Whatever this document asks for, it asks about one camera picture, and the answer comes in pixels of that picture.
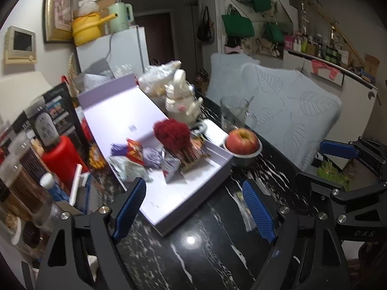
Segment white packet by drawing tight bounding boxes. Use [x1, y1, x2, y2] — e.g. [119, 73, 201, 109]
[193, 119, 229, 145]

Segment row of bottles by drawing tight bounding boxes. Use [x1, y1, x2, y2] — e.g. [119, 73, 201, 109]
[284, 27, 349, 65]

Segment red apple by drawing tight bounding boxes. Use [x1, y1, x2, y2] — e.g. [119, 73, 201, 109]
[226, 128, 260, 156]

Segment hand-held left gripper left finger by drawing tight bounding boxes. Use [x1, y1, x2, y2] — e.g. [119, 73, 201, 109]
[36, 177, 147, 290]

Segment large leaf-embossed white cushion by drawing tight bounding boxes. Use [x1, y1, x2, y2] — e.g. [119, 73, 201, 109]
[242, 63, 343, 170]

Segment yellow red snack packet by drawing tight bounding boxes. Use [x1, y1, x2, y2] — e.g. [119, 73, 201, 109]
[88, 143, 108, 170]

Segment clear plastic bag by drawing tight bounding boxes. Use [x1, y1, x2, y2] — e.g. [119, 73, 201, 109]
[79, 0, 99, 17]

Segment silver foil packet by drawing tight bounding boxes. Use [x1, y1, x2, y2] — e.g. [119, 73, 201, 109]
[162, 154, 182, 183]

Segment wall intercom panel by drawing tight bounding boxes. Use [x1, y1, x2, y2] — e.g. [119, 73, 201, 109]
[4, 26, 37, 65]

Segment framed picture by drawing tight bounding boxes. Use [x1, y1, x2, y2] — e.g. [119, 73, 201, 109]
[44, 0, 74, 43]

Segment black ring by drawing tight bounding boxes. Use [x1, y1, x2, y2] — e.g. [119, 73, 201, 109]
[190, 122, 208, 135]

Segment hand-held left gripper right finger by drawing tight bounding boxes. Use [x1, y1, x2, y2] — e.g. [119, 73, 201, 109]
[242, 180, 351, 290]

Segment red bottle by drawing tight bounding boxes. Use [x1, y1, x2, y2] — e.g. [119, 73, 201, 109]
[41, 136, 90, 185]

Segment red orange candy packet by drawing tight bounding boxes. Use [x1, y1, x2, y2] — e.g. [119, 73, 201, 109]
[125, 138, 144, 161]

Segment small white cushion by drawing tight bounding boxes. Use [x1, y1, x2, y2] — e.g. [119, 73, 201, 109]
[206, 53, 261, 97]

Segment lilac soft pouch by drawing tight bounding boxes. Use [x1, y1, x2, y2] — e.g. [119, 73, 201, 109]
[143, 148, 165, 169]

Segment red fluffy ball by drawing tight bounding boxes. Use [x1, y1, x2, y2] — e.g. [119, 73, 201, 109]
[154, 119, 192, 154]

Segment clear jar brown contents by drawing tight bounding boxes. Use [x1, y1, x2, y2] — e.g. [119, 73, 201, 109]
[7, 130, 52, 213]

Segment glass mug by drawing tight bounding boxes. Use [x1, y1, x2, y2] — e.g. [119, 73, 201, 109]
[220, 96, 257, 130]

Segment white blue carton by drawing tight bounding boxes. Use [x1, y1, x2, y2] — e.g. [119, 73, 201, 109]
[51, 163, 93, 215]

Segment black power cord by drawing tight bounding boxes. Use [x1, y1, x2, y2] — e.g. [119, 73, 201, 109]
[104, 33, 114, 65]

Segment green soft toy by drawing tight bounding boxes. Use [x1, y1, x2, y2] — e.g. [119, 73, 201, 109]
[317, 159, 351, 188]

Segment small white-capped bottle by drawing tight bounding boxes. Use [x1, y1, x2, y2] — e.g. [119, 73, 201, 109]
[33, 173, 66, 228]

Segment grey plastic bag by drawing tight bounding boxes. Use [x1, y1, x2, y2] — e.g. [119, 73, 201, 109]
[74, 59, 114, 93]

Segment clear plastic pouch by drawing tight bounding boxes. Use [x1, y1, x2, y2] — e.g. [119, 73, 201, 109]
[234, 187, 257, 231]

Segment woven straw fan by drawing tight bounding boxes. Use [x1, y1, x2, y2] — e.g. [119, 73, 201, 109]
[68, 53, 80, 97]

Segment small cardboard box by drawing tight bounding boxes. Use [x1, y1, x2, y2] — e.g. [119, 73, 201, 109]
[363, 54, 380, 81]

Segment green electric kettle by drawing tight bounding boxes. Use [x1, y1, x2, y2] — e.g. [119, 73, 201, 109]
[108, 2, 134, 34]

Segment crinkled clear bag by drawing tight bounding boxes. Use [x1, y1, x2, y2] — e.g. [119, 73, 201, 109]
[115, 63, 134, 78]

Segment small bowl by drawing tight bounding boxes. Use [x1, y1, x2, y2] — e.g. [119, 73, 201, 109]
[223, 140, 263, 167]

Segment white teapot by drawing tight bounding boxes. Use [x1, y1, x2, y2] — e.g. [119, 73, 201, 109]
[165, 69, 204, 124]

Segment brown door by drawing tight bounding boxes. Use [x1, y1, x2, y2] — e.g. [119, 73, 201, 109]
[141, 12, 173, 64]

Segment lavender gift box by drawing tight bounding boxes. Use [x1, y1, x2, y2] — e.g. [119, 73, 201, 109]
[77, 73, 234, 237]

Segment pink cloth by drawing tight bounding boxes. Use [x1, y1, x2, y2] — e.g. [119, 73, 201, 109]
[311, 60, 340, 81]

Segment black printed box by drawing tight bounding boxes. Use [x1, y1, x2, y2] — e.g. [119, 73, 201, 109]
[24, 81, 91, 158]

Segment beige tote bag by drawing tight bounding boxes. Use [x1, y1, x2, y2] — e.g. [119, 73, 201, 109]
[254, 36, 279, 57]

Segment plastic bag of food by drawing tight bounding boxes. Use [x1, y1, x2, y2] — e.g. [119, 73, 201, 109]
[137, 60, 182, 96]

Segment white fridge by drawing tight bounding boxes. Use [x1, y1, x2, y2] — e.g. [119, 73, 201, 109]
[75, 26, 149, 77]

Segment pale green crumpled packet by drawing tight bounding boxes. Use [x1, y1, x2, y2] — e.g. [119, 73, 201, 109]
[109, 155, 152, 182]

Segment dark hanging bag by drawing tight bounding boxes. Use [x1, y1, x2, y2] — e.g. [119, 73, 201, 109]
[197, 6, 215, 42]

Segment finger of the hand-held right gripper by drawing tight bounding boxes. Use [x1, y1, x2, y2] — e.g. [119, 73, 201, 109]
[295, 171, 387, 215]
[320, 137, 387, 170]

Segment yellow pot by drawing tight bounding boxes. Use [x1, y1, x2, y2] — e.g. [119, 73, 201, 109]
[72, 13, 118, 47]

